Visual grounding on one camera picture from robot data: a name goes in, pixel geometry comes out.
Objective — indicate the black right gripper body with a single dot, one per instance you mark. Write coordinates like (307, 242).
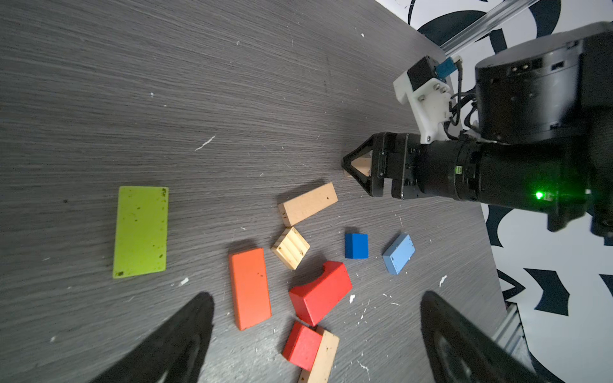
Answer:
(442, 168)

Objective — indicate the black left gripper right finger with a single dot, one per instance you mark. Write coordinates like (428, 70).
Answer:
(459, 352)

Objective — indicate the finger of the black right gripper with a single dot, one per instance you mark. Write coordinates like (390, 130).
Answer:
(373, 145)
(371, 183)

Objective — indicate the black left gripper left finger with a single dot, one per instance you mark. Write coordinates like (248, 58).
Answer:
(175, 352)

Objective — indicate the natural wood bar block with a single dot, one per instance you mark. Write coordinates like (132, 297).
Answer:
(363, 165)
(324, 360)
(308, 204)

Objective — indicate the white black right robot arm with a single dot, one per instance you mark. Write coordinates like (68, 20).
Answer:
(534, 134)

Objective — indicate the dark blue cube block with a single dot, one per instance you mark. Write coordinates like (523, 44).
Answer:
(356, 246)

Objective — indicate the light blue rectangular block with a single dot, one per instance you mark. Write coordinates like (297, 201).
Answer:
(398, 254)

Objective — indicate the ribbed natural wood square block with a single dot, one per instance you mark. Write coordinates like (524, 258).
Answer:
(291, 248)

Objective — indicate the green flat wood block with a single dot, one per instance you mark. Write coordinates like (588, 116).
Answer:
(141, 231)

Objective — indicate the orange rectangular wood block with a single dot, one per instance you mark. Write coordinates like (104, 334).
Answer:
(249, 285)

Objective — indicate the small red cube block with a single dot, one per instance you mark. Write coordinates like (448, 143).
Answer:
(302, 346)

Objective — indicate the red arch wood block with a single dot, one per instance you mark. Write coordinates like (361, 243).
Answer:
(314, 301)

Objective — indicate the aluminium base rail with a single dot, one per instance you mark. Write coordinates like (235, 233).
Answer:
(510, 336)

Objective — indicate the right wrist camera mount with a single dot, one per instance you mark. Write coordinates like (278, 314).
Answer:
(424, 87)

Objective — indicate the aluminium corner frame post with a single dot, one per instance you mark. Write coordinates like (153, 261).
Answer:
(497, 16)

